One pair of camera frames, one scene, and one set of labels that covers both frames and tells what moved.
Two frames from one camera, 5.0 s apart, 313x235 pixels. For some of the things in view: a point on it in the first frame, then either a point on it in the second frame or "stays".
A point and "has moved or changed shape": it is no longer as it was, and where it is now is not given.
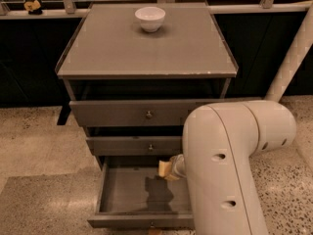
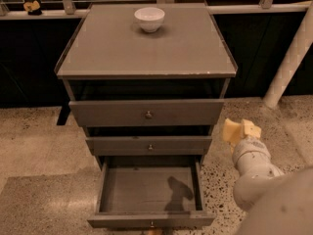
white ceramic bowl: [151, 18] stays
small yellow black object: [33, 7] stays
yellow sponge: [164, 168] has moved or changed shape
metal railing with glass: [61, 0] stays
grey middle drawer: [137, 146] stays
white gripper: [176, 167] -> [250, 148]
